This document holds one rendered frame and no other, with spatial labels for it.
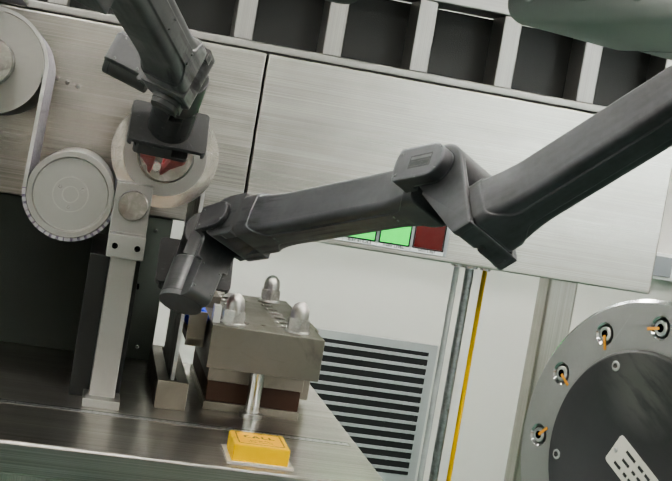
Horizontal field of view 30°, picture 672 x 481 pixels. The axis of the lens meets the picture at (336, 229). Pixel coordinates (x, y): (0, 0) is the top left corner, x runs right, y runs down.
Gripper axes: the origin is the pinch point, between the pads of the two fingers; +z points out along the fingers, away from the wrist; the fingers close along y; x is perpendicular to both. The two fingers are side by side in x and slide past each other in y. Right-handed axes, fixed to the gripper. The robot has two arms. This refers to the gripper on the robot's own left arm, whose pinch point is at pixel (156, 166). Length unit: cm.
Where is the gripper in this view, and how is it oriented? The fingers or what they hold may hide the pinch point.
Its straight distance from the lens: 172.0
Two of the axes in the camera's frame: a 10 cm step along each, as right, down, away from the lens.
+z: -3.0, 5.3, 7.9
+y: 9.5, 1.9, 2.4
